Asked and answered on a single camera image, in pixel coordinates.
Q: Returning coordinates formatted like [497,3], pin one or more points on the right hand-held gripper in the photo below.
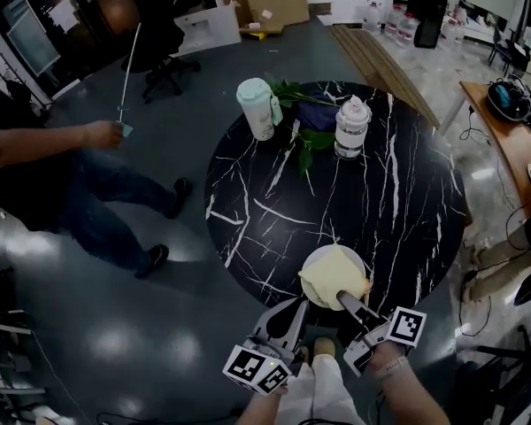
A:
[407,328]

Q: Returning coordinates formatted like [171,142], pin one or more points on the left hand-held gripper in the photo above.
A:
[256,368]

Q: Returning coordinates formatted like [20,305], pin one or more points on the pale toast bread slice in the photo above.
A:
[332,272]

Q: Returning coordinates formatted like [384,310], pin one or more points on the white round plate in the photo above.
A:
[307,290]

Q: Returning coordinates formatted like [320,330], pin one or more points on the person's left forearm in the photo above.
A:
[259,410]

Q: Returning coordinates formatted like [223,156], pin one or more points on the person's right forearm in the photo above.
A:
[411,396]

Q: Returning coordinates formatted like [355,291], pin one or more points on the person's left beige shoe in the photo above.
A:
[304,354]

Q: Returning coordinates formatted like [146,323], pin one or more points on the person's beige shoe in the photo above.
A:
[304,354]
[324,347]

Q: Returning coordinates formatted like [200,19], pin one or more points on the person's right beige shoe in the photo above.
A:
[324,347]

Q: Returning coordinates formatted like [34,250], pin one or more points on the person's white trousers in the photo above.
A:
[318,392]

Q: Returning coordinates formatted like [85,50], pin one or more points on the pale wrist band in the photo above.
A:
[391,368]

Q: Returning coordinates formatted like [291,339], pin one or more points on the clear jar white lid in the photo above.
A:
[351,131]

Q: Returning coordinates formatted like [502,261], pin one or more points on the dark blue cloth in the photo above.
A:
[314,115]

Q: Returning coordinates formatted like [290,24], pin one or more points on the mint green lidded canister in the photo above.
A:
[256,109]

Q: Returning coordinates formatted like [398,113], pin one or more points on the wooden desk white legs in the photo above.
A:
[513,144]

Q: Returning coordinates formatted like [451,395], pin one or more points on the wooden slatted bench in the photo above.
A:
[380,64]

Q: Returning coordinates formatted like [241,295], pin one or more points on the black helmet blue lining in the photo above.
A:
[509,110]

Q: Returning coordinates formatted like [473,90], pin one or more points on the tan rounded seat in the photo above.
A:
[46,421]

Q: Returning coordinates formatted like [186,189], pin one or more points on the clear water jug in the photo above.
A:
[393,22]
[448,31]
[371,16]
[459,31]
[407,31]

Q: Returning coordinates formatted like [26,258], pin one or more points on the black equipment rack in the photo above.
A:
[4,348]

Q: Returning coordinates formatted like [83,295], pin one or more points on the flat cardboard piece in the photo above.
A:
[261,30]

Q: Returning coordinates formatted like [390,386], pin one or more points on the dark blue chair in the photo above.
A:
[509,51]

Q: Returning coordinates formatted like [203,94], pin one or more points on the mop with green head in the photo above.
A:
[131,67]

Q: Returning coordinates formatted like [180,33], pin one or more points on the white cabinet panel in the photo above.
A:
[212,29]

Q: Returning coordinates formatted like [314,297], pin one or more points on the black office chair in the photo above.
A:
[159,29]

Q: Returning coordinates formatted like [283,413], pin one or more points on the white paper sheet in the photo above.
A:
[63,17]

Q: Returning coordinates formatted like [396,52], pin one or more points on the black framed glass door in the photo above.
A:
[48,25]

